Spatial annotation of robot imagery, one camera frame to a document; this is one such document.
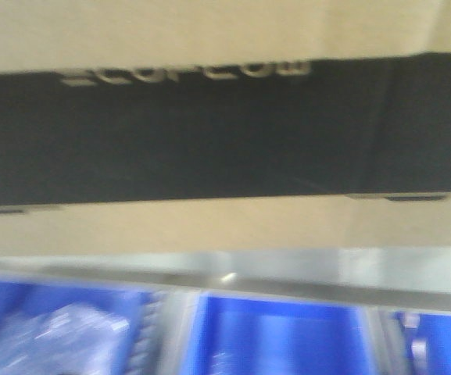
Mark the middle blue storage bin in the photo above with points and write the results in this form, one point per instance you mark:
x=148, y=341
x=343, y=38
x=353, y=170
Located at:
x=254, y=336

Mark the blue storage bin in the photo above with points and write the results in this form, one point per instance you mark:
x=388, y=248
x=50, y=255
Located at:
x=427, y=341
x=34, y=299
x=254, y=336

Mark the right blue storage bin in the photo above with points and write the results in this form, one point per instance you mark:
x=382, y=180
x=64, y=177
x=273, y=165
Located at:
x=427, y=341

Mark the steel shelf front rail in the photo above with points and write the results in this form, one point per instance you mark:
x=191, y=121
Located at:
x=409, y=278

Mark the grey shelf divider post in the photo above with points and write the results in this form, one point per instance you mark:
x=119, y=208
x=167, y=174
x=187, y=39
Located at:
x=164, y=337

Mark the brown EcoFlow cardboard box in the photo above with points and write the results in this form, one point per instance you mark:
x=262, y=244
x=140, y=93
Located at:
x=176, y=126

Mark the clear plastic bag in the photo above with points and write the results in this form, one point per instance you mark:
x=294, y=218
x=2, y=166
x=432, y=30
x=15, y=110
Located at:
x=74, y=339

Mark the right grey divider post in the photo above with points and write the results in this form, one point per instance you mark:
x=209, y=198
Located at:
x=386, y=341

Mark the left blue storage bin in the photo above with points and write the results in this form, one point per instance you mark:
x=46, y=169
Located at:
x=34, y=299

